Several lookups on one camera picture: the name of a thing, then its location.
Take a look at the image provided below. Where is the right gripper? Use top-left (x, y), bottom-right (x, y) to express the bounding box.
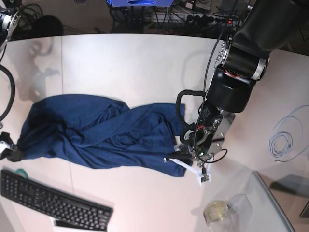
top-left (0, 132), bottom-right (24, 162)

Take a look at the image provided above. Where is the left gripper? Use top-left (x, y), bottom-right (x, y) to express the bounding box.
top-left (172, 143), bottom-right (200, 161)

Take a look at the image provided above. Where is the dark blue t-shirt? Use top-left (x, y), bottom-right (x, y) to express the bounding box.
top-left (17, 94), bottom-right (186, 177)

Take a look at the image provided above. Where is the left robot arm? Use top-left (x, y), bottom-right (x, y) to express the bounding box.
top-left (166, 0), bottom-right (309, 165)

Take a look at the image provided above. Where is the green tape roll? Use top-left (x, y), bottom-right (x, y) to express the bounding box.
top-left (15, 169), bottom-right (28, 179)

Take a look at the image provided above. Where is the clear glass jar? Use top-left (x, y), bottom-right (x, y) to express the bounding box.
top-left (203, 201), bottom-right (234, 232)

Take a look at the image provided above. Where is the black computer keyboard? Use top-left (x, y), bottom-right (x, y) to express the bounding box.
top-left (0, 169), bottom-right (113, 231)

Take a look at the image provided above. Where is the blue box with hole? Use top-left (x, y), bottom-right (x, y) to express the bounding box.
top-left (107, 0), bottom-right (174, 7)

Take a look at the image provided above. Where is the coiled white cable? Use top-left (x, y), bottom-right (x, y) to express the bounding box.
top-left (268, 104), bottom-right (309, 163)

